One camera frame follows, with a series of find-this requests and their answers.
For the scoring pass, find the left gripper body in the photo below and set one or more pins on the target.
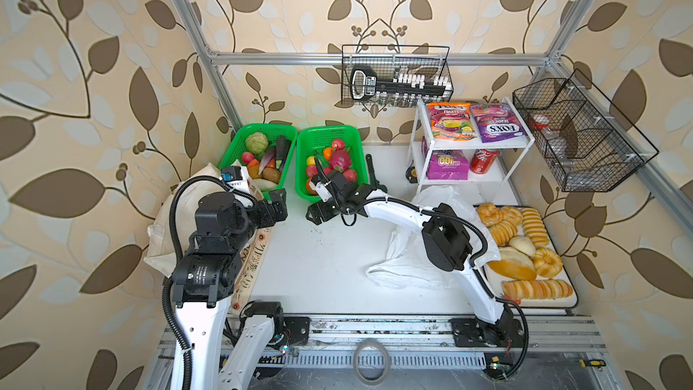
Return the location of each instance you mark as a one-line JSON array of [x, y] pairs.
[[260, 216]]

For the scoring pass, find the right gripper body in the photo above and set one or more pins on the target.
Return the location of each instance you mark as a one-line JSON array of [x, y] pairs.
[[328, 209]]

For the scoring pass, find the purple snack packet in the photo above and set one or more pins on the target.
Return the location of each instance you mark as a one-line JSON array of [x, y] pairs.
[[448, 165]]

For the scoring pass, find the cream floral tote bag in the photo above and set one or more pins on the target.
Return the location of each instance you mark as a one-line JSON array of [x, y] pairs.
[[161, 256]]

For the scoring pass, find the red cola can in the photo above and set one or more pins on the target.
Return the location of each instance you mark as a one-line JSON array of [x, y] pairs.
[[482, 161]]

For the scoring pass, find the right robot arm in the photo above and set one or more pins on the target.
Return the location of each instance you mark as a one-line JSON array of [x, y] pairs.
[[451, 244]]

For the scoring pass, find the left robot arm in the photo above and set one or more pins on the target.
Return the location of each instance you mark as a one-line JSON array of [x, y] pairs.
[[198, 295]]

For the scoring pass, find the pink red apple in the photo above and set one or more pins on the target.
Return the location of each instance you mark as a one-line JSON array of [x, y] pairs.
[[350, 175]]

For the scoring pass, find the white gourd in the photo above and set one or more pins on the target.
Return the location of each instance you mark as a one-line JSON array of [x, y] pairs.
[[264, 185]]

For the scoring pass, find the dark green pipe wrench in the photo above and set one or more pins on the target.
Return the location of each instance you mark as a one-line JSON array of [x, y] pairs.
[[372, 176]]

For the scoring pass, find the brown potato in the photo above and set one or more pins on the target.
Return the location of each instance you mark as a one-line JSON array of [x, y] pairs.
[[272, 175]]

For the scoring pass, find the pink dragon fruit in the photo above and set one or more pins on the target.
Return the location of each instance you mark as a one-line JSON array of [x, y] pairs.
[[341, 160]]

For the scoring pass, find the orange fruit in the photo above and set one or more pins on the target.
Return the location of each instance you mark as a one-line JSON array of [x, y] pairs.
[[327, 153]]

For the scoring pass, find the pink radish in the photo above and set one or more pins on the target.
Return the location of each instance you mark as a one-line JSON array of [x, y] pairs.
[[247, 158]]

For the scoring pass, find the light purple eggplant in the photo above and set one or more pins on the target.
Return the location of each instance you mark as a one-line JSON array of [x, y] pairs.
[[268, 160]]

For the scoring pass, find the right green fruit basket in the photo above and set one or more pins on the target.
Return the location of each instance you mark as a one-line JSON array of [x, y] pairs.
[[316, 139]]

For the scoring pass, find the black yellow tape measure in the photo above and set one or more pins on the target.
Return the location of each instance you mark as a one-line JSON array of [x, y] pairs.
[[411, 175]]

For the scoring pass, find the green cabbage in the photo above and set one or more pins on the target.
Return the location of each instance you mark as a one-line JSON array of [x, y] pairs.
[[257, 143]]

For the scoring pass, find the dark green cucumber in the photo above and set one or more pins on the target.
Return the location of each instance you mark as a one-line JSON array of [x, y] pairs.
[[282, 147]]

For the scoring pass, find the left green vegetable basket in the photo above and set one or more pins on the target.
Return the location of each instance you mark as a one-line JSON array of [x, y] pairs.
[[237, 147]]

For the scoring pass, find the black tool set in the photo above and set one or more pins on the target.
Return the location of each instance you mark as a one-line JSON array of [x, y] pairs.
[[364, 85]]

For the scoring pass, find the white two-tier shelf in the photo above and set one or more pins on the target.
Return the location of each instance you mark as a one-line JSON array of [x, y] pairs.
[[421, 150]]

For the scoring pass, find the orange snack bag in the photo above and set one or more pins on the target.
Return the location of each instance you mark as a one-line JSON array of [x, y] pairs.
[[451, 121]]

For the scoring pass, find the tape roll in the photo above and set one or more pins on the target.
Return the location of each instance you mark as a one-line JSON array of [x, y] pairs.
[[372, 362]]

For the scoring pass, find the purple Fox's candy bag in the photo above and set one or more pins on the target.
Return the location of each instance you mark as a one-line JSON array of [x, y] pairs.
[[496, 122]]

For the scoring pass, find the bread tray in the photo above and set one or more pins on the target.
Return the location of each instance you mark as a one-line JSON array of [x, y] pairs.
[[529, 271]]

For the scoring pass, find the plastic bottle red cap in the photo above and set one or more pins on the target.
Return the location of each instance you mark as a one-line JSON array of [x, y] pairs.
[[551, 143]]

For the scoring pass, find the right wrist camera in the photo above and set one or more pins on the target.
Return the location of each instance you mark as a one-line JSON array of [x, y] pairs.
[[320, 189]]

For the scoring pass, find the back black wire basket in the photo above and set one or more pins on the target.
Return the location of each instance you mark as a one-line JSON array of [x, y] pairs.
[[424, 59]]

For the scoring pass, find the black wire basket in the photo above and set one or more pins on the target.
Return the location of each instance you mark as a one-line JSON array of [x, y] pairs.
[[604, 146], [424, 59]]

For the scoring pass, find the right black wire basket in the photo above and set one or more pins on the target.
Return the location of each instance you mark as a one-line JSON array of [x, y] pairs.
[[604, 146]]

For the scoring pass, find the yellow handled screwdriver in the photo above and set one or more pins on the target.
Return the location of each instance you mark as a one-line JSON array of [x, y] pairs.
[[592, 363]]

